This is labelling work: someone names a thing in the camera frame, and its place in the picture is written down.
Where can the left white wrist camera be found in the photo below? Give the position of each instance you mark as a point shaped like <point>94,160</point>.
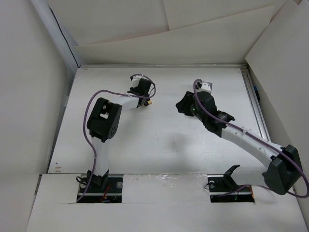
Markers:
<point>135,79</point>

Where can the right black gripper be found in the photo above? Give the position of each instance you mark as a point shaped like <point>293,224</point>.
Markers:
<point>183,105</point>

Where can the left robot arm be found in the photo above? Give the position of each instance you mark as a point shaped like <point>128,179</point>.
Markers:
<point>101,120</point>

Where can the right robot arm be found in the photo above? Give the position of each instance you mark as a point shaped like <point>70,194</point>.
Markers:
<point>283,165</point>

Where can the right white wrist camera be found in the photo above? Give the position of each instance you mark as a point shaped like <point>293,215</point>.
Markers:
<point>203,86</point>

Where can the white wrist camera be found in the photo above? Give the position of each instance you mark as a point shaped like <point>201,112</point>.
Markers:
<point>135,79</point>
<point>203,86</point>

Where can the aluminium frame rail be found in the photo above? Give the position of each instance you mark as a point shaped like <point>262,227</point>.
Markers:
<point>260,122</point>

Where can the blue object on rail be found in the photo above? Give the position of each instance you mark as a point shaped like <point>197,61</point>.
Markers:
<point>256,93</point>

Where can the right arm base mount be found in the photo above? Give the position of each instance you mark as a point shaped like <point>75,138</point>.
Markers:
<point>223,189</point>

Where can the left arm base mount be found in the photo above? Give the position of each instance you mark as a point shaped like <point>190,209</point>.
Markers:
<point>102,189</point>

